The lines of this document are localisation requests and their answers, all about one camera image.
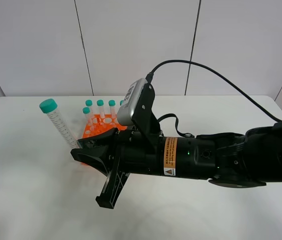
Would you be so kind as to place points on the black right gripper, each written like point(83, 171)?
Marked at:
point(135, 153)

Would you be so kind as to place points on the test tube with teal cap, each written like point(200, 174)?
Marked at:
point(50, 108)

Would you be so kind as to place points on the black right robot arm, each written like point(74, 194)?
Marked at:
point(228, 159)

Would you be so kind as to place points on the orange test tube rack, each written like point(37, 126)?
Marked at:
point(101, 127)

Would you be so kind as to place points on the rack tube front left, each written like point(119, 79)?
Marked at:
point(86, 112)

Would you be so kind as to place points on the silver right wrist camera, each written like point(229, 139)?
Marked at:
point(128, 106)

